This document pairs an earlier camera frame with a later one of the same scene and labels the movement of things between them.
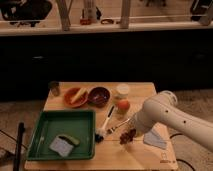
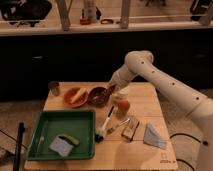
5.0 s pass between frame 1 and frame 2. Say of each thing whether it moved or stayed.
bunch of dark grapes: moved
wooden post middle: stayed
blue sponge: stayed
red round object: stayed
